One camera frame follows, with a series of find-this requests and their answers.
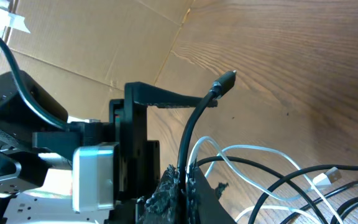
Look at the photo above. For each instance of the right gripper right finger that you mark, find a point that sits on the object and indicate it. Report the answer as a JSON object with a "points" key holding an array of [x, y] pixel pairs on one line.
{"points": [[202, 203]]}

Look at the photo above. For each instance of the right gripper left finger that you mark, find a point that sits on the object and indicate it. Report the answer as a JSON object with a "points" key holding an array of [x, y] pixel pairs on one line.
{"points": [[162, 207]]}

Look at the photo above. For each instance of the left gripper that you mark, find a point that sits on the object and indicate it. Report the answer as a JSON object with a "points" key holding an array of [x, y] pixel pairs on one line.
{"points": [[138, 158]]}

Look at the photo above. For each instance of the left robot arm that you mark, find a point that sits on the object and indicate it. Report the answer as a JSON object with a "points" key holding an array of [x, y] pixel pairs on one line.
{"points": [[21, 165]]}

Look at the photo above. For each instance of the cardboard wall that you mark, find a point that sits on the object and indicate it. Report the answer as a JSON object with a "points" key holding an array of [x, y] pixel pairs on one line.
{"points": [[83, 52]]}

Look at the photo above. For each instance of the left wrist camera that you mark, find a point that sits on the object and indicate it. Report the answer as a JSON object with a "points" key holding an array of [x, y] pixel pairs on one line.
{"points": [[94, 184]]}

